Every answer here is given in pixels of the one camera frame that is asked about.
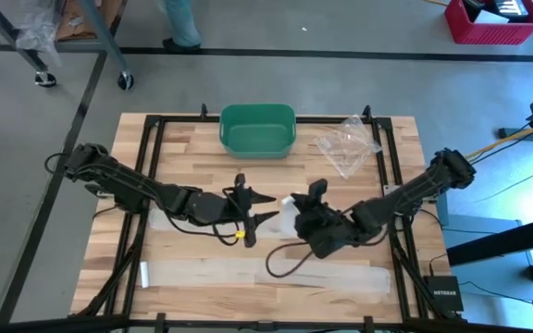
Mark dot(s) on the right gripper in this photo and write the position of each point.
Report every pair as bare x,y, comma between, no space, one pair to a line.
326,231

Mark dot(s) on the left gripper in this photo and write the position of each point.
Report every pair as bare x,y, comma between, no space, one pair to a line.
220,208

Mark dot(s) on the white gauze bandage roll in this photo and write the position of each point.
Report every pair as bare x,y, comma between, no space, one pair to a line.
287,222

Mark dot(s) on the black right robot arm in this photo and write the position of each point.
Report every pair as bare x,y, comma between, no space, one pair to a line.
414,185

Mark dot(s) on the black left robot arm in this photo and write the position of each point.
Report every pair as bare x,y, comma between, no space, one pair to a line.
123,178

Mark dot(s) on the long clear plastic bag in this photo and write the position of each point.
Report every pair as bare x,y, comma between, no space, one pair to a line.
294,275

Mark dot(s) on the green plastic basket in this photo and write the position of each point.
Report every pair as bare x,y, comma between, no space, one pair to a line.
257,134

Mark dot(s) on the black metal stand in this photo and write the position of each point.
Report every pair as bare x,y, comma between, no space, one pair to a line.
502,240

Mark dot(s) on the person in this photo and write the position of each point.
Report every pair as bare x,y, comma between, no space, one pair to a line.
183,23

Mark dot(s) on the grey metal wheeled cart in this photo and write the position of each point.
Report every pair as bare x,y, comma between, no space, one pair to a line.
107,44

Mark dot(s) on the red plastic crate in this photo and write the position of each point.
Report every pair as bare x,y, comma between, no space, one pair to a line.
493,32

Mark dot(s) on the brown cardboard box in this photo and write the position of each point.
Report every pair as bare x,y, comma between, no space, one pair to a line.
70,23

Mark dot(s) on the black electronic device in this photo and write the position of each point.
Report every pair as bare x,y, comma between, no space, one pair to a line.
507,7

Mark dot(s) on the crumpled clear plastic wrap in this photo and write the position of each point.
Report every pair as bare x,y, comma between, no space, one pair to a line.
35,28

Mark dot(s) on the black Netgear network switch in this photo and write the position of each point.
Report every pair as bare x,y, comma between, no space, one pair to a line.
443,293

